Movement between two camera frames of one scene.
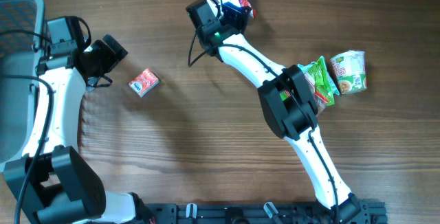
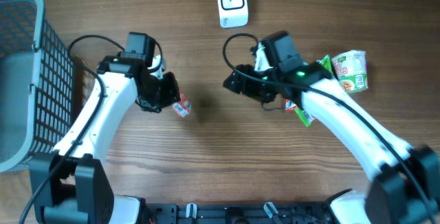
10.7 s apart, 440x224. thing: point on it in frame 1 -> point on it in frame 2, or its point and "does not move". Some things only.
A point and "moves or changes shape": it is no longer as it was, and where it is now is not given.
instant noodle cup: (349, 67) does not move
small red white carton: (144, 82) moves or changes shape
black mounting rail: (357, 212) does not move
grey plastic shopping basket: (21, 8) does not move
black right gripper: (239, 13) -> (245, 84)
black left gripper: (111, 58) -> (171, 96)
